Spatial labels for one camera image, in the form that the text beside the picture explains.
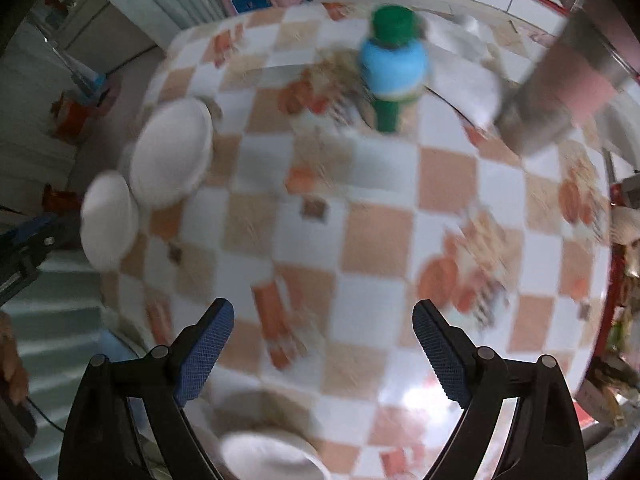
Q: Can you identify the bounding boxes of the large white bowl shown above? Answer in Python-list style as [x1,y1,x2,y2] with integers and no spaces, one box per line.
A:
[191,390,331,479]

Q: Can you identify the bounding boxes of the white plate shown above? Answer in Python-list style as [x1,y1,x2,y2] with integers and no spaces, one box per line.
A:
[129,98,214,209]

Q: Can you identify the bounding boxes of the red round container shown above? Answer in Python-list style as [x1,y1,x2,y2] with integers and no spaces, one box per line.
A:
[49,90,115,146]

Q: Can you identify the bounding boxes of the checkered patterned tablecloth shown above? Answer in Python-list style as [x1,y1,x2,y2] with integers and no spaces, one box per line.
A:
[103,3,611,479]

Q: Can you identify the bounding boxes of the green bottle blue label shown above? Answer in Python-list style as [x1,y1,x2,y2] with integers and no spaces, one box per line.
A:
[358,4,428,134]

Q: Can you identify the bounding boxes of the steel cup pink band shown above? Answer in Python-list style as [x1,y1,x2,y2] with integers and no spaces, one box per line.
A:
[495,10,634,156]

